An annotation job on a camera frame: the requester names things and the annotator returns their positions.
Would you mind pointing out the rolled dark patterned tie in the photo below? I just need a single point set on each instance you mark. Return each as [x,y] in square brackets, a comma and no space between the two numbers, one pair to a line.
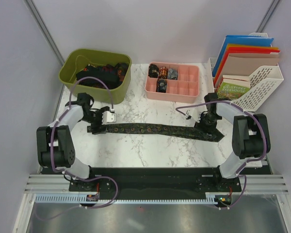
[153,71]

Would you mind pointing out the aluminium frame rail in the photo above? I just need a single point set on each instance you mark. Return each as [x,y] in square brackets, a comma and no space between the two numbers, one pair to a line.
[252,184]

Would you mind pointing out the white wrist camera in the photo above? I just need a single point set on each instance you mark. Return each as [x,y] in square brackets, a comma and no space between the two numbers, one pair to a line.
[108,117]
[193,113]

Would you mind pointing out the beige folder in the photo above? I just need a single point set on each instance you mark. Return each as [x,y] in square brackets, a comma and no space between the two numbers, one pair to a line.
[244,64]

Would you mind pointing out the dark green leaf-patterned tie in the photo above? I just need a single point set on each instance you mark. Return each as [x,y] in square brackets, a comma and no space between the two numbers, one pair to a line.
[194,133]

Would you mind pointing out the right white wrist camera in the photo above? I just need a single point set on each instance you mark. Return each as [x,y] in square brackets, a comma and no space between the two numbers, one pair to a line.
[193,113]

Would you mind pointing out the white perforated file holder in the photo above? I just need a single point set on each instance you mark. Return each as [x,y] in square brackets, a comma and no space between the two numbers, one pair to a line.
[264,81]

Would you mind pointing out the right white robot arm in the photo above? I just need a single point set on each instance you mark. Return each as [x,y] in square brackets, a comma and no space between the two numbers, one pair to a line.
[250,134]

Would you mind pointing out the rolled dark blue tie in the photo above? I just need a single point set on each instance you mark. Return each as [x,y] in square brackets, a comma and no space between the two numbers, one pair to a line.
[161,86]

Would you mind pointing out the red folder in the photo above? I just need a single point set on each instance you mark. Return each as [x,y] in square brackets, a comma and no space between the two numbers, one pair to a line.
[244,60]

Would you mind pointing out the white slotted cable duct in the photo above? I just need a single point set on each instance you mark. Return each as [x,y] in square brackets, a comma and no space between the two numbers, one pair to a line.
[99,199]

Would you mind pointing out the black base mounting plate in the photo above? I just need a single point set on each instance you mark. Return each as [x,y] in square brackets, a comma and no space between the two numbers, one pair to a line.
[109,173]

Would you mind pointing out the orange folder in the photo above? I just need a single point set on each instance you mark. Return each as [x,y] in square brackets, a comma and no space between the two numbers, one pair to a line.
[244,49]

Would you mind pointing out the rolled red orange tie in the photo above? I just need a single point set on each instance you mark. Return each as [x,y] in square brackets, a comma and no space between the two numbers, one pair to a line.
[163,72]

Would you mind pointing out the green treehouse book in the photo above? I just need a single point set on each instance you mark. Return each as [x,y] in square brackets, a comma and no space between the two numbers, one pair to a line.
[233,87]

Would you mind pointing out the pile of dark ties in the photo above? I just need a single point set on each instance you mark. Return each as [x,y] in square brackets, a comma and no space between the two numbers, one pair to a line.
[112,76]

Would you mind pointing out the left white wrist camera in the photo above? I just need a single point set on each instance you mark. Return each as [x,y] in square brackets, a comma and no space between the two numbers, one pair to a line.
[108,117]

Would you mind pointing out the rolled grey tie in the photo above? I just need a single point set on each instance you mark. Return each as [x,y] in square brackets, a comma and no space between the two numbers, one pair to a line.
[172,74]

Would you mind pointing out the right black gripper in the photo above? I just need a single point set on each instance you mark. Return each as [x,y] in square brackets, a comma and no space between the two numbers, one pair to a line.
[200,126]

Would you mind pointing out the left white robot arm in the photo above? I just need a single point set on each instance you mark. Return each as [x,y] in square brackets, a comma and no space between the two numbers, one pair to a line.
[55,148]

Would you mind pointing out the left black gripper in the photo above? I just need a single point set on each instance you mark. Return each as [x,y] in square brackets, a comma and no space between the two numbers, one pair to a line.
[96,129]

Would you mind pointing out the olive green plastic bin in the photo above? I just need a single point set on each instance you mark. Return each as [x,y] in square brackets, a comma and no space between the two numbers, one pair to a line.
[79,59]

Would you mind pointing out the blue folder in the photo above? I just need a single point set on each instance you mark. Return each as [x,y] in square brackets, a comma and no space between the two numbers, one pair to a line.
[249,40]

